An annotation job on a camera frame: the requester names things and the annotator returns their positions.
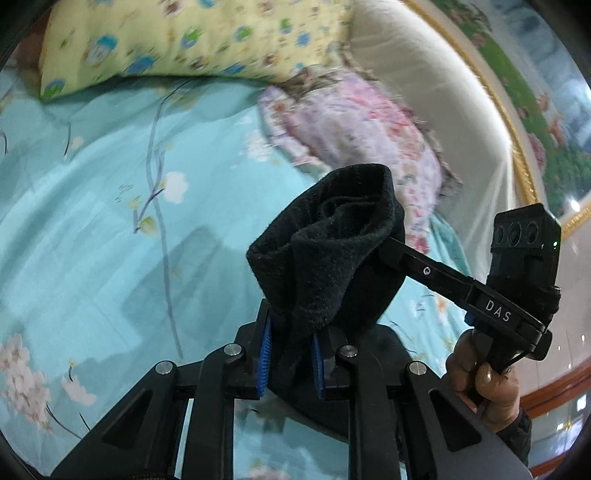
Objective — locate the reddish wooden bed frame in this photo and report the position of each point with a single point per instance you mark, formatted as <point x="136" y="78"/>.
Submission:
<point x="563" y="392"/>

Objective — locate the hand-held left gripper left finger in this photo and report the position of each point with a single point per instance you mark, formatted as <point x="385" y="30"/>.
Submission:
<point x="264" y="360"/>

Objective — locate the person's right forearm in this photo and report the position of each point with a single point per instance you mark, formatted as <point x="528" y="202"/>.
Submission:
<point x="519" y="438"/>

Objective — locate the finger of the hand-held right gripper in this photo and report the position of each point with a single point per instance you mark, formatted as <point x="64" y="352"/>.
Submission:
<point x="429" y="272"/>

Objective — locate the gold framed landscape painting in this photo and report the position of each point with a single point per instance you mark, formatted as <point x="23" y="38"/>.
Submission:
<point x="545" y="92"/>

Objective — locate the person's right hand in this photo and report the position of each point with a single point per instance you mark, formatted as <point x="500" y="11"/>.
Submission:
<point x="501" y="392"/>

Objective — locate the pink floral ruffled pillow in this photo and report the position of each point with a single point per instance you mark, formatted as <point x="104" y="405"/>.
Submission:
<point x="369" y="134"/>

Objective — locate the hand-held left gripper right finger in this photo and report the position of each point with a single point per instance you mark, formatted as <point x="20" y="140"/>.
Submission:
<point x="317" y="364"/>

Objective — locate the teal floral bedsheet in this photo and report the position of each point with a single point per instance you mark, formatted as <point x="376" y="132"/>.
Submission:
<point x="92" y="240"/>

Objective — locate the yellow printed pillow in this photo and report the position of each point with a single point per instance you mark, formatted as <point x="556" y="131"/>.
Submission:
<point x="184" y="41"/>

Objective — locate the beige striped headboard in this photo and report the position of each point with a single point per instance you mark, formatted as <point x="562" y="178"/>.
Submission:
<point x="443" y="92"/>

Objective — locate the black pants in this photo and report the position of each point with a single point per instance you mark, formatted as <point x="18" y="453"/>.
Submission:
<point x="323" y="258"/>

